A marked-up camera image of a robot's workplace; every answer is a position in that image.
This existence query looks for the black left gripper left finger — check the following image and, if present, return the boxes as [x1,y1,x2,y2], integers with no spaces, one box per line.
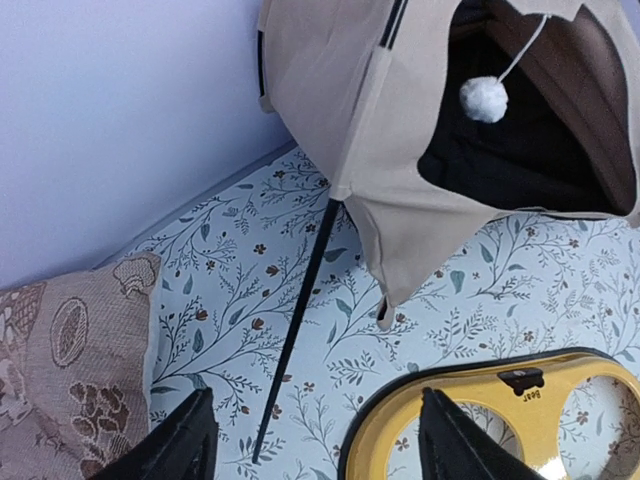
[92,387,218,480]

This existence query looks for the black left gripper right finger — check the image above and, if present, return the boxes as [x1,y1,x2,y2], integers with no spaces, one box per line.
[419,388,541,480]

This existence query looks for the black tent pole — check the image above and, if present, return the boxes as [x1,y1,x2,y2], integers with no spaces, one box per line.
[251,199,341,464]
[257,30,265,98]

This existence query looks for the brown patterned pillow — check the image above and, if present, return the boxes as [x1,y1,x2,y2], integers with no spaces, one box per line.
[1,253,161,479]

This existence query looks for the beige fabric pet tent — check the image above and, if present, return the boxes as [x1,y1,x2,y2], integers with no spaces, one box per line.
[258,1,639,329]

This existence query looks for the yellow double bowl holder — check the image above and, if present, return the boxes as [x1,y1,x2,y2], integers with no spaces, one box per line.
[338,347,639,479]

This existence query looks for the white pompom toy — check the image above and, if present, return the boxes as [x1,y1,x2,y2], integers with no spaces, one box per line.
[459,14,551,124]

